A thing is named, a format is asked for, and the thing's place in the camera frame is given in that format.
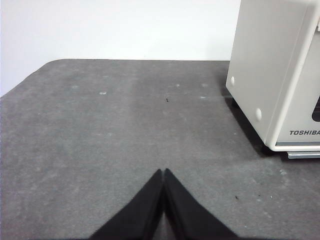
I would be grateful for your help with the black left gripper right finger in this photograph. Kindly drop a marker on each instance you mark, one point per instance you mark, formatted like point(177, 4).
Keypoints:
point(187, 212)

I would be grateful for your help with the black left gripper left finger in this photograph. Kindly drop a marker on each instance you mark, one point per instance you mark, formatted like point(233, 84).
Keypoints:
point(140, 212)

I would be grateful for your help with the grey oven crumb tray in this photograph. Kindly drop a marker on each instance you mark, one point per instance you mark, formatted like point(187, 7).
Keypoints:
point(305, 155)

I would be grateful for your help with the cream Toshiba toaster oven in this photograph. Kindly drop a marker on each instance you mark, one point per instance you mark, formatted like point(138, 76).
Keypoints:
point(262, 62)

